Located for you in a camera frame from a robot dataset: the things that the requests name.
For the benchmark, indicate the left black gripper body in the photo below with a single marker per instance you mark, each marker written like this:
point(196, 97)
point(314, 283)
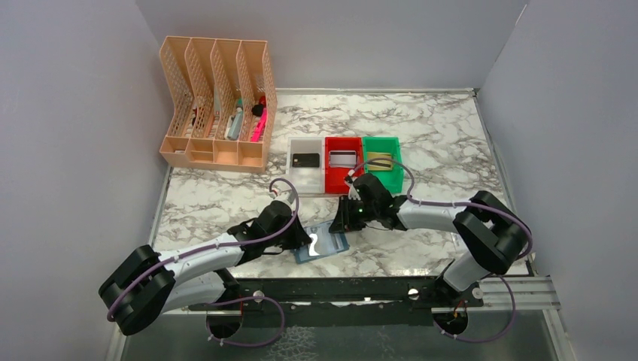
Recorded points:
point(301, 236)

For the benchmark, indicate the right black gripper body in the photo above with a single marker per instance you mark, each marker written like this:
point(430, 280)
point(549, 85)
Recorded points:
point(343, 214)

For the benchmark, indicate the green plastic bin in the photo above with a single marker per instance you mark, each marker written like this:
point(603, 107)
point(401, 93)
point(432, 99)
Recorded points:
point(374, 147)

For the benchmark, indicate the blue leather card holder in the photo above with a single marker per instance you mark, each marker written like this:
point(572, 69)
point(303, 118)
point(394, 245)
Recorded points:
point(307, 253)

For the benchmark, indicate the red plastic bin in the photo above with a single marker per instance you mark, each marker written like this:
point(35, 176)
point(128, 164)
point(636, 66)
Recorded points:
point(335, 177)

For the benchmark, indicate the white plastic bin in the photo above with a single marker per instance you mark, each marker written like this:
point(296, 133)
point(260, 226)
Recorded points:
point(309, 181)

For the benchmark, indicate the peach plastic file organizer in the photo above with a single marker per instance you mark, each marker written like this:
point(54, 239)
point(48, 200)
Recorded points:
point(205, 77)

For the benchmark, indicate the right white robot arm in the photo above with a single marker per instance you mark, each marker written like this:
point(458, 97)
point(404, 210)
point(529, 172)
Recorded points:
point(493, 236)

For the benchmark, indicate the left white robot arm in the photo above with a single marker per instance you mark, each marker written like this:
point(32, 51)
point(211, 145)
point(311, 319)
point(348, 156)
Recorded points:
point(149, 283)

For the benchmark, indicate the gold credit card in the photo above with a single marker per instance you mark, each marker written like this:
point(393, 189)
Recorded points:
point(380, 161)

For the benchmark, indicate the black credit card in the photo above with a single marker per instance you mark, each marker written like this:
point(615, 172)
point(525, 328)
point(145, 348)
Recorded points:
point(306, 160)

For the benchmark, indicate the pink highlighter pen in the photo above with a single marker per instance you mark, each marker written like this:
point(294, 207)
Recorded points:
point(260, 127)

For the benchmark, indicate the teal grey stapler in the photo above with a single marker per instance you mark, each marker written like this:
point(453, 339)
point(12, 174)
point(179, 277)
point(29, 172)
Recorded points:
point(235, 122)

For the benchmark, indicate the black binder clip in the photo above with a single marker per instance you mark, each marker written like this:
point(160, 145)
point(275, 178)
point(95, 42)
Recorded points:
point(258, 110)

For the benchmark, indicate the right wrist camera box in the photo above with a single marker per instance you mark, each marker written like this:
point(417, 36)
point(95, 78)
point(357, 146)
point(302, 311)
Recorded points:
point(353, 193)

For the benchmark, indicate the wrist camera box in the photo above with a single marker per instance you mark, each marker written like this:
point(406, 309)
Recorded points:
point(353, 193)
point(290, 198)

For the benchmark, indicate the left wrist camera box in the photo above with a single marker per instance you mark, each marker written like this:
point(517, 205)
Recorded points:
point(290, 198)

